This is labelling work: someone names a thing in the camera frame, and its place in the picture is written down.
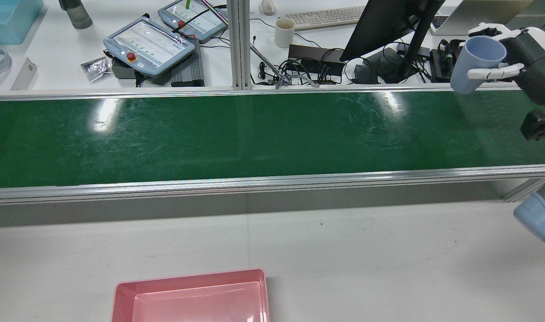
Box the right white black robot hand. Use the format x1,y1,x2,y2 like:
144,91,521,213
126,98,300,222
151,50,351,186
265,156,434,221
467,22,545,108

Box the light blue plastic cup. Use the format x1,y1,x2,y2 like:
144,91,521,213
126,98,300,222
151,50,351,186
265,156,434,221
450,36,508,95

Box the small black box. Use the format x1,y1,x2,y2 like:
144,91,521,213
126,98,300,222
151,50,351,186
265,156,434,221
111,58,141,80

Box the pink plastic box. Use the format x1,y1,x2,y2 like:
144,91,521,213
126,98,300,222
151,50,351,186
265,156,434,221
111,268,270,322

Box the small white box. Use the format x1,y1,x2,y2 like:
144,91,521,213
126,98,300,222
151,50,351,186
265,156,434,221
11,57,38,90

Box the silver laptop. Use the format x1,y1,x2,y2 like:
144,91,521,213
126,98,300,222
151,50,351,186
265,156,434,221
430,0,533,37

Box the black laptop with red logo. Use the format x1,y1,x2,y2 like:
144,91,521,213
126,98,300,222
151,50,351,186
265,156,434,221
430,39,467,82

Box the black monitor stand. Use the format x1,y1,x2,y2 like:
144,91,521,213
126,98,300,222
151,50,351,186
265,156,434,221
400,9,434,83

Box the black monitor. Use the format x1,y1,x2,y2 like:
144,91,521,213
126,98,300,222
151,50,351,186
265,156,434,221
339,0,445,62

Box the white keyboard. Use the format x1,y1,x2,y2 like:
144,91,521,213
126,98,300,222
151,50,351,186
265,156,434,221
286,6,367,30

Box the black power strip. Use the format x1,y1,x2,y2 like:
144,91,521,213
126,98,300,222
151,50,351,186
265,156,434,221
288,44,345,84

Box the white mug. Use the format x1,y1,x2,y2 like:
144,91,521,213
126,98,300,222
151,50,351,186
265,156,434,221
275,18,295,48

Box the metal rod tool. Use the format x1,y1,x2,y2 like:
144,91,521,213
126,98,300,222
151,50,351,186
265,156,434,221
250,45,320,89

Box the green conveyor belt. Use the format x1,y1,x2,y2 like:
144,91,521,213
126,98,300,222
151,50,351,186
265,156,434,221
0,83,545,206

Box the black finned power unit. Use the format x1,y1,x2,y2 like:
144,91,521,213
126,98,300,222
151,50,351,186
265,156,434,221
171,38,205,87

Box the large grey teach pendant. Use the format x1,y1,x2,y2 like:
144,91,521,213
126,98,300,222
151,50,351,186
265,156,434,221
103,18,196,77

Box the silver foil bag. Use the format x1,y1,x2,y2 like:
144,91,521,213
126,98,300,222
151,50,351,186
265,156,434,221
81,57,112,83

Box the dark grey bottle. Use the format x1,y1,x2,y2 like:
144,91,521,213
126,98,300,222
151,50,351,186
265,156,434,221
59,0,93,30

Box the light blue storage bin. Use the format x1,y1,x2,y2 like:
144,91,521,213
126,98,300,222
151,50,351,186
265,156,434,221
0,0,44,45

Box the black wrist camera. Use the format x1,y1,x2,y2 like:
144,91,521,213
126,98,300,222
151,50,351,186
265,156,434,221
520,109,545,142

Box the aluminium profile post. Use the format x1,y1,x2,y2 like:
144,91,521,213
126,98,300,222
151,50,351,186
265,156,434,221
228,0,252,90

